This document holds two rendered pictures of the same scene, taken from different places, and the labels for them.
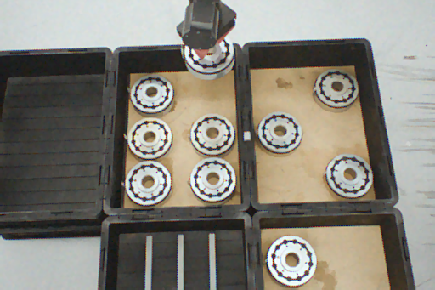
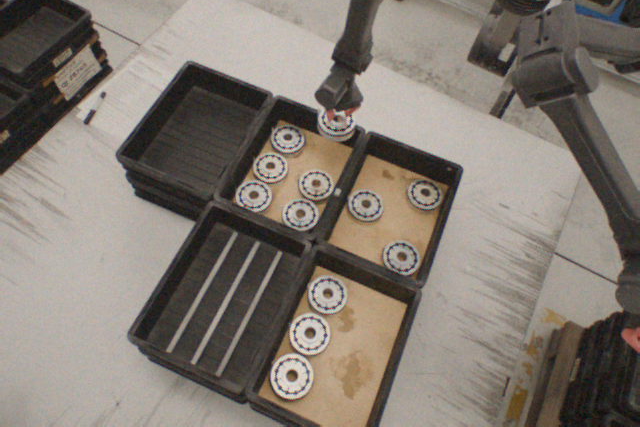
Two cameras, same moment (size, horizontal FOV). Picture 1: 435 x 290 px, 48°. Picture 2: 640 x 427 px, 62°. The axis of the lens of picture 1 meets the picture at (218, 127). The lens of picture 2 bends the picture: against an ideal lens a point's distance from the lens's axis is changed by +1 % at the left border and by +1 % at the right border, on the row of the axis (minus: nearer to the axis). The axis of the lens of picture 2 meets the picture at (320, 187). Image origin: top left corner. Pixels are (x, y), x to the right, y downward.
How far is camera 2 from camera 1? 0.44 m
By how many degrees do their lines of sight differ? 9
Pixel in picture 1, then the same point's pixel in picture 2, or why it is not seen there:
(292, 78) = (396, 174)
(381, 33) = (489, 178)
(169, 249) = (245, 248)
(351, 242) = (379, 306)
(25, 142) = (183, 133)
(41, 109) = (205, 116)
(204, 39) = (328, 99)
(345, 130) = (416, 227)
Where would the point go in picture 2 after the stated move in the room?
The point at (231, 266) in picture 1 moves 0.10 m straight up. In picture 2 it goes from (283, 280) to (283, 267)
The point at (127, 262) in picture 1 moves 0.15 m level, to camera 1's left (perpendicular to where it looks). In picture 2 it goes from (212, 243) to (163, 222)
